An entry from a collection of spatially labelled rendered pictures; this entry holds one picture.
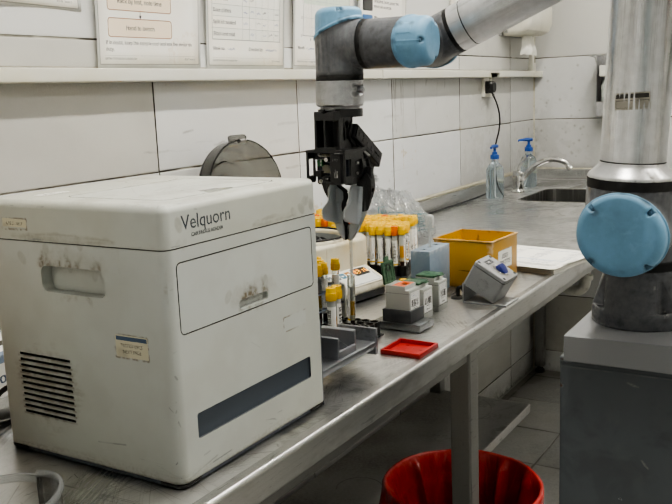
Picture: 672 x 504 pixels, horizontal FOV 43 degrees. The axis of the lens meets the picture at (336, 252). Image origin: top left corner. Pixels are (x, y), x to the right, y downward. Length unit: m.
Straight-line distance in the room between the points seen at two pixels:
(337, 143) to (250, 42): 0.74
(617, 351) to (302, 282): 0.48
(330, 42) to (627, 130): 0.46
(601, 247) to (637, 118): 0.17
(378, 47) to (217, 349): 0.56
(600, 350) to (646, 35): 0.44
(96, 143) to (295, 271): 0.72
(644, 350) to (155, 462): 0.70
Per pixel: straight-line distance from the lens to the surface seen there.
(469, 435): 1.59
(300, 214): 1.05
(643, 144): 1.18
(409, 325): 1.45
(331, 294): 1.30
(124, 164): 1.72
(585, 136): 3.82
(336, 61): 1.33
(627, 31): 1.18
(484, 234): 1.88
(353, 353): 1.22
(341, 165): 1.32
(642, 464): 1.38
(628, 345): 1.29
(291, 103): 2.18
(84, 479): 1.00
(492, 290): 1.62
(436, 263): 1.67
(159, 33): 1.81
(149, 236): 0.87
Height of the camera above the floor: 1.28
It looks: 10 degrees down
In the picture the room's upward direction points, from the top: 2 degrees counter-clockwise
